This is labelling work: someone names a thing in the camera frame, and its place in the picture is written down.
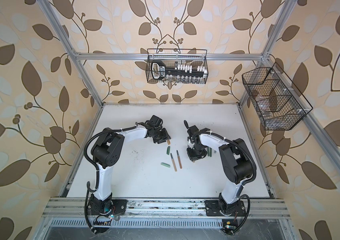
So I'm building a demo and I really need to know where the green pen cap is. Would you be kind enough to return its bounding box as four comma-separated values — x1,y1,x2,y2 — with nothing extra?
166,146,171,155

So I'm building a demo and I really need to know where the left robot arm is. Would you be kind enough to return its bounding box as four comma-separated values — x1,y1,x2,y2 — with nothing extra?
83,115,171,215

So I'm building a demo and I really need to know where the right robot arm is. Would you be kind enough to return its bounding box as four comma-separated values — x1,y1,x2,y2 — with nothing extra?
184,121,257,216

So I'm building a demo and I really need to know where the light green cap lower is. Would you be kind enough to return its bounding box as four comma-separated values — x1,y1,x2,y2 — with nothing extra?
160,163,171,168

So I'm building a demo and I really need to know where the black socket tool set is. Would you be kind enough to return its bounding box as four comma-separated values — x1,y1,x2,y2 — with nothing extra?
148,60,209,80

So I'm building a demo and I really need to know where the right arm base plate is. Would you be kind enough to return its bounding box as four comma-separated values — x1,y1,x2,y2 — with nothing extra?
205,200,246,218

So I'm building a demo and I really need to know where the back wire basket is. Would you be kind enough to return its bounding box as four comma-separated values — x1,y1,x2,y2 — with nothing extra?
145,48,209,85

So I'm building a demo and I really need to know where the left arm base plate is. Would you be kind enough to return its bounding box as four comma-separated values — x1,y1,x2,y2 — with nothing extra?
85,198,127,216

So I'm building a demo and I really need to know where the side wire basket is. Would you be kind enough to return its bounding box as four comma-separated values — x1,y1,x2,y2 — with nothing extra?
242,63,313,131

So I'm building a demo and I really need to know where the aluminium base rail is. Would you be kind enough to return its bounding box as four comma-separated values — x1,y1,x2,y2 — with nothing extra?
42,198,291,220

